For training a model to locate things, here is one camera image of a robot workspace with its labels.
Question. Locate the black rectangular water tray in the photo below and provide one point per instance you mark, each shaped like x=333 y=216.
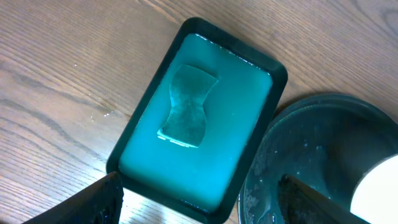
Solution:
x=202 y=182

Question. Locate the green yellow scrub sponge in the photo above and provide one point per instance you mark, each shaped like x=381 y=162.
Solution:
x=186 y=122

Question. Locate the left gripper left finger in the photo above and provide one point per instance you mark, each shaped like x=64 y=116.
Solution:
x=101 y=202

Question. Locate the black round serving tray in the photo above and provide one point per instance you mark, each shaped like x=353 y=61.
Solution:
x=329 y=142

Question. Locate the white plate top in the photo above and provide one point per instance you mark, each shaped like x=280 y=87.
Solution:
x=375 y=197

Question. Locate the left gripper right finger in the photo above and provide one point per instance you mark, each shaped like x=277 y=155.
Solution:
x=301 y=204

